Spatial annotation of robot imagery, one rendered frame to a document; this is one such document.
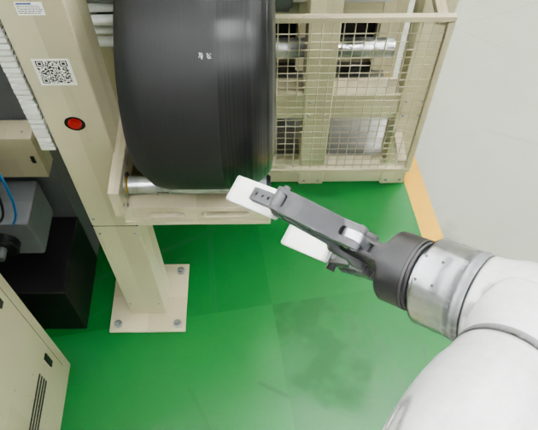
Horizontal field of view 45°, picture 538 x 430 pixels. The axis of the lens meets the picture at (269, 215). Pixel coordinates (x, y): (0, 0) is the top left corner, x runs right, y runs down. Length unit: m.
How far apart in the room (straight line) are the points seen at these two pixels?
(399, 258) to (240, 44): 0.63
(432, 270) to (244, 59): 0.65
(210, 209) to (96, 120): 0.33
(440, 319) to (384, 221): 1.98
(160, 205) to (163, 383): 0.89
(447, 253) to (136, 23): 0.75
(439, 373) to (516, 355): 0.06
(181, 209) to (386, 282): 0.99
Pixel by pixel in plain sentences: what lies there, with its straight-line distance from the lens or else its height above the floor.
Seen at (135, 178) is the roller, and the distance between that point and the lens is 1.56.
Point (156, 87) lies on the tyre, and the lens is 1.18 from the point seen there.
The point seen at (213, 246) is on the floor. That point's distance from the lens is 2.50.
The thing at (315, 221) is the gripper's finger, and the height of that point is 1.64.
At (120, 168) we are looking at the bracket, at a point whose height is 0.95.
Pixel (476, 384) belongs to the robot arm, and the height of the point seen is 1.72.
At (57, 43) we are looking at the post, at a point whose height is 1.30.
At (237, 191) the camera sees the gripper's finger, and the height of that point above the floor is 1.59.
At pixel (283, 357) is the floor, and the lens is 2.31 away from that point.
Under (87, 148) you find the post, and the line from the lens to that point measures 1.58.
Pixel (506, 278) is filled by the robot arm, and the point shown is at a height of 1.67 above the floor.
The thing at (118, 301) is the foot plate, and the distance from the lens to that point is 2.44.
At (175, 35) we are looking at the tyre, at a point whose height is 1.39.
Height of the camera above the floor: 2.17
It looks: 58 degrees down
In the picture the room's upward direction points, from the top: straight up
